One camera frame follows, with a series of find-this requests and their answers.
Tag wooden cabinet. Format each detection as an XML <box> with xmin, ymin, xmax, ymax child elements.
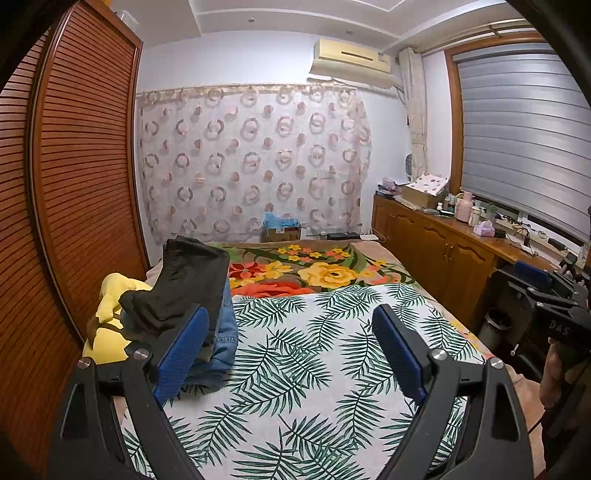
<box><xmin>372</xmin><ymin>194</ymin><xmax>568</xmax><ymax>328</ymax></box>

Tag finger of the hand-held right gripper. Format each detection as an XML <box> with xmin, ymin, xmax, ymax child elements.
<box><xmin>512</xmin><ymin>261</ymin><xmax>555</xmax><ymax>296</ymax></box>

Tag grey window blind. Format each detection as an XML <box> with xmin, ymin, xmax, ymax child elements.
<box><xmin>455</xmin><ymin>46</ymin><xmax>591</xmax><ymax>232</ymax></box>

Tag grey trash bin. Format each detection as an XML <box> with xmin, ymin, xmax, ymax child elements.
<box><xmin>478</xmin><ymin>308</ymin><xmax>513</xmax><ymax>344</ymax></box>

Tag white power strip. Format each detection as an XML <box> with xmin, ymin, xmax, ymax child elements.
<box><xmin>496</xmin><ymin>219</ymin><xmax>548</xmax><ymax>241</ymax></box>

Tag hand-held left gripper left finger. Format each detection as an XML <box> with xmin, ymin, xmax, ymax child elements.
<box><xmin>48</xmin><ymin>304</ymin><xmax>211</xmax><ymax>480</ymax></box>

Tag floral blanket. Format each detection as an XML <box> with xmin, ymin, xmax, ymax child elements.
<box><xmin>217</xmin><ymin>240</ymin><xmax>416</xmax><ymax>298</ymax></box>

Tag palm leaf bed sheet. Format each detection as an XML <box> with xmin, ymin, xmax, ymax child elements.
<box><xmin>122</xmin><ymin>281</ymin><xmax>485</xmax><ymax>480</ymax></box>

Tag dark blue denim jeans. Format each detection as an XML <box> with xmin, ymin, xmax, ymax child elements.
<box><xmin>185</xmin><ymin>277</ymin><xmax>239</xmax><ymax>388</ymax></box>

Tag person's right hand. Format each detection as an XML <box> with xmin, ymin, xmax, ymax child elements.
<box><xmin>539</xmin><ymin>339</ymin><xmax>583</xmax><ymax>411</ymax></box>

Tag circle patterned sheer curtain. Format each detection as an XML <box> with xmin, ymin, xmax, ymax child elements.
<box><xmin>136</xmin><ymin>84</ymin><xmax>372</xmax><ymax>243</ymax></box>

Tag wooden louvered wardrobe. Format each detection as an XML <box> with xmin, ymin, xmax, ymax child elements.
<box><xmin>0</xmin><ymin>0</ymin><xmax>151</xmax><ymax>476</ymax></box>

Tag spotted cardboard box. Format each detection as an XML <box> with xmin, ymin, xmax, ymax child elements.
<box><xmin>401</xmin><ymin>172</ymin><xmax>451</xmax><ymax>208</ymax></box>

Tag black pants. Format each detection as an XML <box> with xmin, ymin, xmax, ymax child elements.
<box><xmin>119</xmin><ymin>236</ymin><xmax>230</xmax><ymax>356</ymax></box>

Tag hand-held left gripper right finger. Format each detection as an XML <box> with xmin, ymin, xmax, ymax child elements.
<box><xmin>372</xmin><ymin>304</ymin><xmax>529</xmax><ymax>480</ymax></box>

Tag yellow garment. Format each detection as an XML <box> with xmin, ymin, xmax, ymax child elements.
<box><xmin>83</xmin><ymin>273</ymin><xmax>153</xmax><ymax>365</ymax></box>

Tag beige air conditioner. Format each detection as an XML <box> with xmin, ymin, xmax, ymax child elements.
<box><xmin>308</xmin><ymin>39</ymin><xmax>402</xmax><ymax>88</ymax></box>

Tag pink thermos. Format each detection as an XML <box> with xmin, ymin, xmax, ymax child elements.
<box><xmin>455</xmin><ymin>191</ymin><xmax>474</xmax><ymax>223</ymax></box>

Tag cardboard box with blue cloth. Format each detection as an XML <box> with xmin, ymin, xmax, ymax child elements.
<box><xmin>262</xmin><ymin>212</ymin><xmax>302</xmax><ymax>243</ymax></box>

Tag beige tied curtain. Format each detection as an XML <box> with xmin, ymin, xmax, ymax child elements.
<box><xmin>398</xmin><ymin>46</ymin><xmax>430</xmax><ymax>183</ymax></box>

